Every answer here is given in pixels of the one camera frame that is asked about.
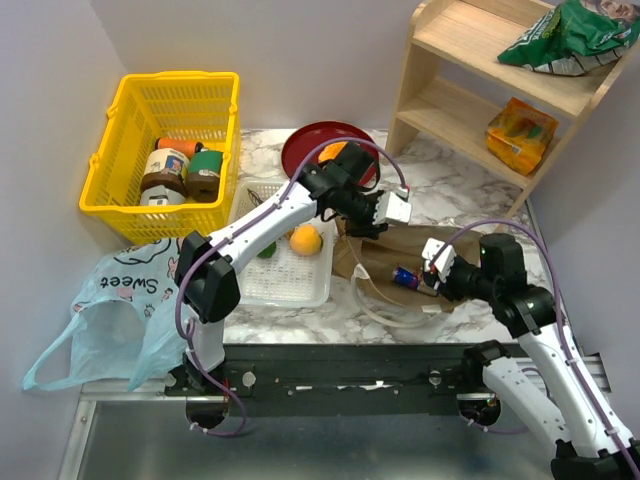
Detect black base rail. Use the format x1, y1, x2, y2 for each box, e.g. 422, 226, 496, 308
164, 342, 539, 417

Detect yellow berries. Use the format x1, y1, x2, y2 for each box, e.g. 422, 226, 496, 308
247, 189, 264, 206

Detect blue silver drink can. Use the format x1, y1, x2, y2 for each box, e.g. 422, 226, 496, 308
391, 266, 434, 295

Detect brown paper bag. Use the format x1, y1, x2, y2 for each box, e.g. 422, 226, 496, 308
333, 220, 464, 329

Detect orange packaged food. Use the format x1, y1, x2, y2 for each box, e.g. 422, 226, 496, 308
486, 98, 559, 176

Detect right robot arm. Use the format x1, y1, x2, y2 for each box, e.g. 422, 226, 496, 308
422, 233, 639, 479

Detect red round tray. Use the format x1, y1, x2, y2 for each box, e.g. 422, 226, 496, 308
281, 121, 380, 191

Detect light blue plastic grocery bag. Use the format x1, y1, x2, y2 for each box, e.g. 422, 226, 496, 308
22, 238, 187, 391

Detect green snack packet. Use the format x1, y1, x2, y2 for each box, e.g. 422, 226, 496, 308
497, 0, 639, 77

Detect grey white packaged item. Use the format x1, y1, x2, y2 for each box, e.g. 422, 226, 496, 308
140, 185, 186, 206

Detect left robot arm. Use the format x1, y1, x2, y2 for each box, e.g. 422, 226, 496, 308
175, 137, 389, 395

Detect yellow plastic shopping basket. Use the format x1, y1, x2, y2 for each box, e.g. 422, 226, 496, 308
79, 71, 241, 244

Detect orange ring doughnut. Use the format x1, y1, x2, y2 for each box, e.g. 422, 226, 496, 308
318, 141, 347, 164

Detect white plastic perforated basket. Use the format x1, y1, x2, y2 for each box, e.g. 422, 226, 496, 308
227, 179, 336, 308

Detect white labelled brown jar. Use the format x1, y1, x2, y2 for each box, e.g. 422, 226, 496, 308
140, 148, 190, 197

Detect orange citrus fruit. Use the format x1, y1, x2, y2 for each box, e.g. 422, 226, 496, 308
289, 224, 323, 256

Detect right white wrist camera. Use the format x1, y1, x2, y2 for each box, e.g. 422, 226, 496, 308
421, 238, 456, 281

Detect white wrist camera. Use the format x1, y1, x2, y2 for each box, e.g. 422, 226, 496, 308
421, 238, 456, 281
373, 192, 412, 225

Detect orange capped bottle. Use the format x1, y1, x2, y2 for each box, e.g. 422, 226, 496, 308
155, 137, 205, 158

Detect wooden shelf unit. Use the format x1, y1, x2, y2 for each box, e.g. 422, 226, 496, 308
386, 1, 639, 217

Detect green lidded brown jar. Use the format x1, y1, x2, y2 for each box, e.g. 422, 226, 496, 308
186, 150, 223, 203

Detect green lime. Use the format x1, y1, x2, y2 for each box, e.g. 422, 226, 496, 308
257, 242, 277, 259

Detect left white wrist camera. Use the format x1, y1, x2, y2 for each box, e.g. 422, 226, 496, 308
373, 192, 412, 225

